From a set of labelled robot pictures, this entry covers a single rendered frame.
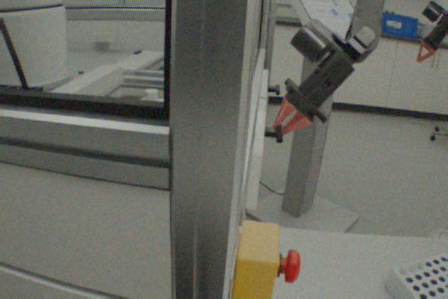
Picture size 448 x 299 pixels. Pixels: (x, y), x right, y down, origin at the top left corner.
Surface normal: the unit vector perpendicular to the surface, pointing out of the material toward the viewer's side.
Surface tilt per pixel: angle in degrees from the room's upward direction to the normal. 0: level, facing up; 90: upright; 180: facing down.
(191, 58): 90
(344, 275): 0
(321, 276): 0
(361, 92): 90
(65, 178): 90
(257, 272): 90
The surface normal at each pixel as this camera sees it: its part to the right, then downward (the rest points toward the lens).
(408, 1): -0.07, 0.39
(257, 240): 0.06, -0.92
